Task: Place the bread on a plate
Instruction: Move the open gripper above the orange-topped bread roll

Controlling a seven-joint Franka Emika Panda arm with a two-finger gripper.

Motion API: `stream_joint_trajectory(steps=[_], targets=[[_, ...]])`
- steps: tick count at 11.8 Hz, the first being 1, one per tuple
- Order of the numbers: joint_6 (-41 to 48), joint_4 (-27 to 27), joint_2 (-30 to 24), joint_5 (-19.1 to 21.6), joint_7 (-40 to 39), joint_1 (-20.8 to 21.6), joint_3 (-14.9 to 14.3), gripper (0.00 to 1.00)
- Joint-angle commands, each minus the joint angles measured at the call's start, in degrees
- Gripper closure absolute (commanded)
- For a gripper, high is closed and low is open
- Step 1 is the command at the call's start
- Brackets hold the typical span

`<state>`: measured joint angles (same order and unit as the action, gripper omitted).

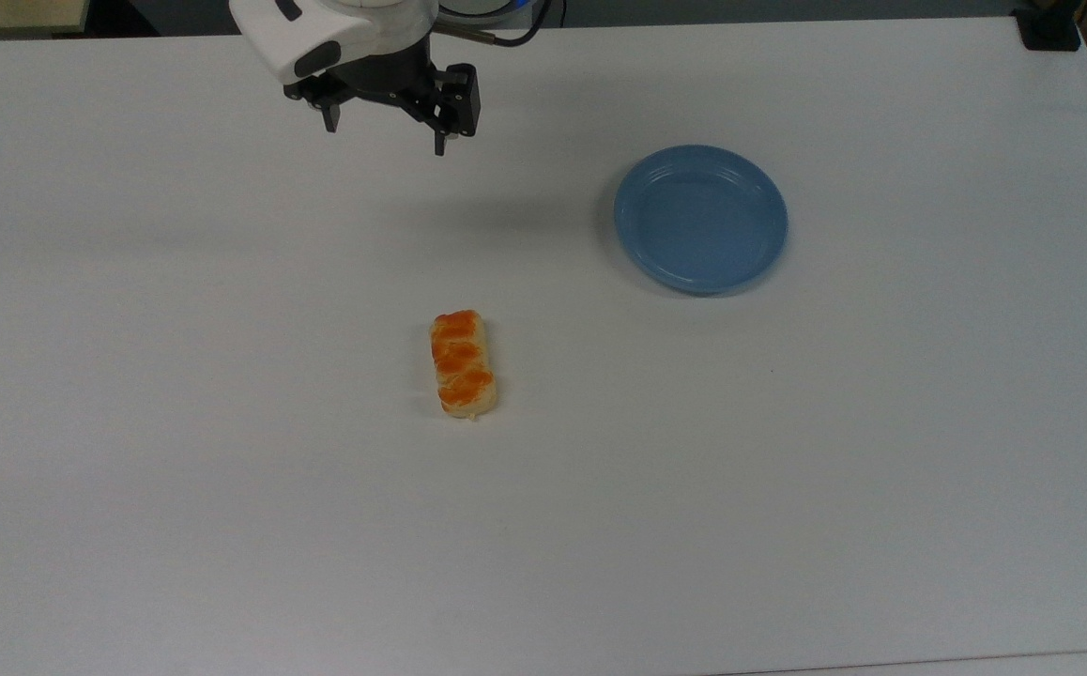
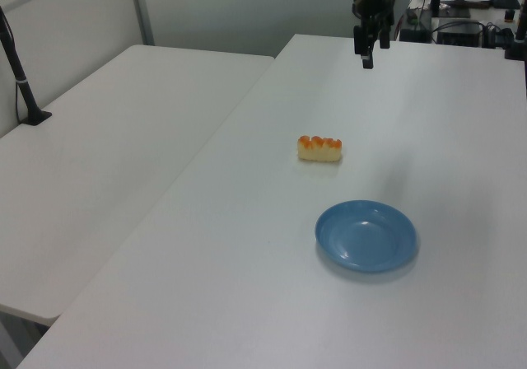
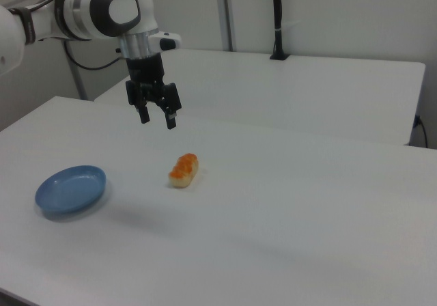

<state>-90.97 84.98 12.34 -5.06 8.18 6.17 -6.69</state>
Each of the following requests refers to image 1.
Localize black table clamp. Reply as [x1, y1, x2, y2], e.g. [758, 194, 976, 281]
[1016, 2, 1083, 52]

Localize black cable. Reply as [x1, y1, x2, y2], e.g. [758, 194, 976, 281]
[433, 0, 556, 48]

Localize beige cardboard box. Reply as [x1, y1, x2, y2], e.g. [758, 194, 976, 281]
[0, 0, 94, 38]

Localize blue round plate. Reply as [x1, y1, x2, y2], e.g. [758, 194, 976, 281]
[613, 145, 788, 296]

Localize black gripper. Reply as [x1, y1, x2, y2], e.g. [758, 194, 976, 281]
[283, 34, 480, 157]

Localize orange glazed bread loaf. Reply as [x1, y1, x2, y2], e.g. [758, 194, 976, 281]
[430, 310, 499, 420]

